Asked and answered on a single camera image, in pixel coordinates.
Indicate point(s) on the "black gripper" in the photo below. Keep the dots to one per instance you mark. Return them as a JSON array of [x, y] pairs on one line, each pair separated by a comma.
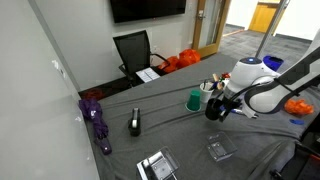
[[226, 107]]

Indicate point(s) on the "black mug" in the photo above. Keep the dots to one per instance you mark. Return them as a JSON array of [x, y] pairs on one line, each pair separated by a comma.
[[213, 110]]

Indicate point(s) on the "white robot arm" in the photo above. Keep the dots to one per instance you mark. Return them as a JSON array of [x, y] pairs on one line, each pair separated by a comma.
[[266, 91]]

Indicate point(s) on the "clear tray of supplies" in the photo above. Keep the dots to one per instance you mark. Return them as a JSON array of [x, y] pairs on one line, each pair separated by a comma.
[[220, 82]]

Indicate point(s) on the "white paper cup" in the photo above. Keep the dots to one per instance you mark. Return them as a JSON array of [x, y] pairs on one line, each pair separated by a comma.
[[205, 92]]

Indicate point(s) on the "green plastic cup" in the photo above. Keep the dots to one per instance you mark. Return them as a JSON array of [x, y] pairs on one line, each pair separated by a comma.
[[193, 104]]

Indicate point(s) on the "clear acrylic stand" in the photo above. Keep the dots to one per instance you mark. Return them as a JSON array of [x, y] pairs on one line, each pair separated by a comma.
[[220, 146]]

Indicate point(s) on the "blue recycling bin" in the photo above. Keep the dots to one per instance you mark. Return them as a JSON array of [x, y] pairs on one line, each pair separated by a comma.
[[274, 63]]

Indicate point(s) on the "orange plastic bag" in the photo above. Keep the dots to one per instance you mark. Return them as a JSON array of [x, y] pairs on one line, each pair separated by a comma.
[[185, 58]]

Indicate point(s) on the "orange crumpled object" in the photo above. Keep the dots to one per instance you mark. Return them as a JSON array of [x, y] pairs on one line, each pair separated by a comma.
[[298, 107]]

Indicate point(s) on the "blue marker cap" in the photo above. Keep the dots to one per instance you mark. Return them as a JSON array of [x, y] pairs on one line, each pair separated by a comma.
[[297, 122]]

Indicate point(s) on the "grey tablecloth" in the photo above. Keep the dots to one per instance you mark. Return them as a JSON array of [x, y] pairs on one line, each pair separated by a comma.
[[263, 144]]

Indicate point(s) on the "white paper sheet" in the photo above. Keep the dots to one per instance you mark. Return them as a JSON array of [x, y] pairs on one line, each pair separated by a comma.
[[147, 75]]

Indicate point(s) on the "wooden door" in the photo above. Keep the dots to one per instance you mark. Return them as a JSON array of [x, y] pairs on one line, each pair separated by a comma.
[[210, 21]]

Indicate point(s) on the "black office chair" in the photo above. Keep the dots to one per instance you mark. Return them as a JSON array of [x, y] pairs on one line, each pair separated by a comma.
[[135, 53]]

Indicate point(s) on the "purple folded umbrella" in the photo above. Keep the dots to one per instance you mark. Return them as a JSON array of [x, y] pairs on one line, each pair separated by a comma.
[[92, 111]]

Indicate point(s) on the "wall television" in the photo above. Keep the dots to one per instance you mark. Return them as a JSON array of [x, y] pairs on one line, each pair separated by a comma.
[[132, 10]]

